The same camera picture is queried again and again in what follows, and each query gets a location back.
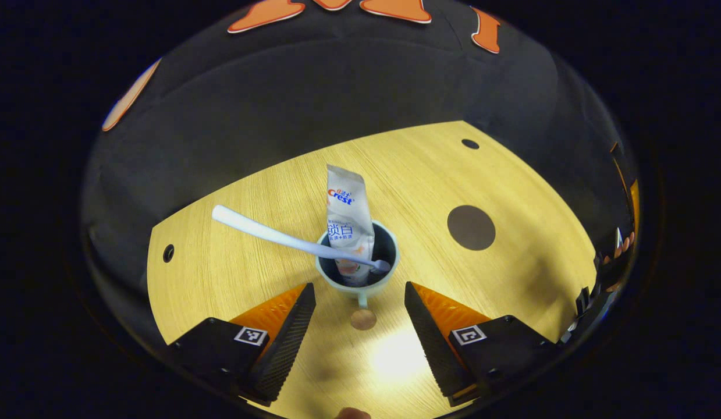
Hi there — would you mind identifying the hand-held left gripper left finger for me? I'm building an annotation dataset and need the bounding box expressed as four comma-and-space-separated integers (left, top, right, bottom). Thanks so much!
167, 282, 317, 407

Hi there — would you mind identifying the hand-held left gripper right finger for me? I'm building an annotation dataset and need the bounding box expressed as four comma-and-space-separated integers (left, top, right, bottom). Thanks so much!
404, 281, 562, 407

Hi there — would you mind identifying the pale blue cup wooden handle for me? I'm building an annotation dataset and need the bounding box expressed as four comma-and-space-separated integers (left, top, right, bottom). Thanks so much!
315, 219, 401, 331

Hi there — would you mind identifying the white toothbrush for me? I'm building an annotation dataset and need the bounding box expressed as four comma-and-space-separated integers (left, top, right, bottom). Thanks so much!
212, 204, 392, 274

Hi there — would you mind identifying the round dark brown coaster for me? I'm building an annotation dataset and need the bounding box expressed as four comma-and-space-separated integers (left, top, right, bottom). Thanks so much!
447, 205, 496, 251

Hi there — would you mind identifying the white toothpaste tube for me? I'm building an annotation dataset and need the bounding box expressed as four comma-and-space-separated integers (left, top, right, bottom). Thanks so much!
326, 164, 376, 287

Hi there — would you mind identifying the wooden desktop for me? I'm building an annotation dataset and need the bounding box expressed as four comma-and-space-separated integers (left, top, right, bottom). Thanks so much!
146, 120, 598, 419

